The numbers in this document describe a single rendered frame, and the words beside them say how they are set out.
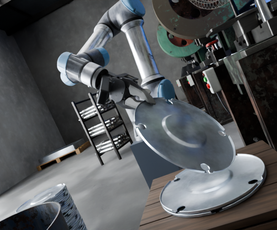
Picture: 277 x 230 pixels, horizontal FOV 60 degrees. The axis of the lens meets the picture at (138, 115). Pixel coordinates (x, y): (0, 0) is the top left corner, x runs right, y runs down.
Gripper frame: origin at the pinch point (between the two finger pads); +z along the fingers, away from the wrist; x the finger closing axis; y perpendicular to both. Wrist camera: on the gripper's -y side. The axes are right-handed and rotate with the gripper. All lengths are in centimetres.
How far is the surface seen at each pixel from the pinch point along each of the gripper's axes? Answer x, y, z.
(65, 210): 86, 19, -33
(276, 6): -38, 57, 19
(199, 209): 11.9, -15.3, 23.9
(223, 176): 8.6, -3.0, 26.4
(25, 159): 403, 305, -370
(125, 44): 109, 633, -347
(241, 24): -28, 55, 10
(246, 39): -23, 55, 14
